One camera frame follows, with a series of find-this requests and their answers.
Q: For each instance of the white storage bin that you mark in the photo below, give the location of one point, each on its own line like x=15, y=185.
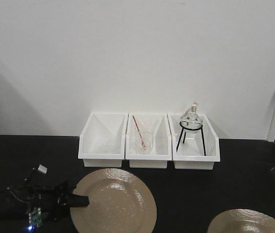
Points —
x=162, y=144
x=102, y=140
x=191, y=155

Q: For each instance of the white storage bin middle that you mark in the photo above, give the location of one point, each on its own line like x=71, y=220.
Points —
x=162, y=144

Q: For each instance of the beige round plate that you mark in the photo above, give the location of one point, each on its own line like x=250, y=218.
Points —
x=242, y=221
x=119, y=202

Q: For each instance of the glass alcohol lamp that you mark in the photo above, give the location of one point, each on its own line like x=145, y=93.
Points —
x=190, y=121

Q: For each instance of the white storage bin left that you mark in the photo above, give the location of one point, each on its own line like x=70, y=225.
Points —
x=102, y=140

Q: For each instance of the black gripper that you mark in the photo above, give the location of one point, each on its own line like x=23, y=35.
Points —
x=17, y=203

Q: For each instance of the black wire tripod stand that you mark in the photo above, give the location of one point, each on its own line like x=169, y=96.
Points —
x=183, y=138

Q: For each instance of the clear glass beaker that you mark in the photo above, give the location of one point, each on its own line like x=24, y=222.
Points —
x=148, y=138

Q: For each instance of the red white glass rod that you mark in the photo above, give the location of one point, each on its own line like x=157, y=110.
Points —
x=139, y=133

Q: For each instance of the white storage bin right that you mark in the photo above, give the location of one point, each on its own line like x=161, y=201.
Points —
x=191, y=155

